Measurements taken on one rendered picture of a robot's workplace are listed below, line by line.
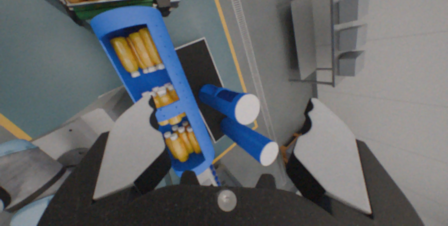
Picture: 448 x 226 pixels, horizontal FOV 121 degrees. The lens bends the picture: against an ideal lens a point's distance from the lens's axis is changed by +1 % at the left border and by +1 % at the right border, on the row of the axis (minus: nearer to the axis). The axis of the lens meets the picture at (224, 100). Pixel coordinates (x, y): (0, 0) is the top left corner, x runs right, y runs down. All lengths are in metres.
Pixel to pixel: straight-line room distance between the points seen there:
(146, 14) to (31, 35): 1.49
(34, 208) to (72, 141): 0.24
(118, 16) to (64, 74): 1.39
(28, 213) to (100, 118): 0.34
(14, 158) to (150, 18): 0.55
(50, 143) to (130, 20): 0.52
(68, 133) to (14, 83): 1.42
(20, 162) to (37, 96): 1.54
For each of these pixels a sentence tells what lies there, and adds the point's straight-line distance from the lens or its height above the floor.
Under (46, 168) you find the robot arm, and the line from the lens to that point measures 0.60.
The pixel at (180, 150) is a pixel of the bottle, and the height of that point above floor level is 1.13.
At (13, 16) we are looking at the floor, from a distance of 2.12.
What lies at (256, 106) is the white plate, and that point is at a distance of 1.24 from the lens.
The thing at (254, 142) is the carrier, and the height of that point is 0.89.
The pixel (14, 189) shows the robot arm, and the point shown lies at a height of 1.45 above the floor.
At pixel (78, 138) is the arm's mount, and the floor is 1.22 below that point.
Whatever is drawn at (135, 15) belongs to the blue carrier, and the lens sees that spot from 0.67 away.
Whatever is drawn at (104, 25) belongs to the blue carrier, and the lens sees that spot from 0.70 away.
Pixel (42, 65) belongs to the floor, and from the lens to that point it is 2.04.
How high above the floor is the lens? 1.88
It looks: 57 degrees down
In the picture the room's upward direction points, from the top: 111 degrees clockwise
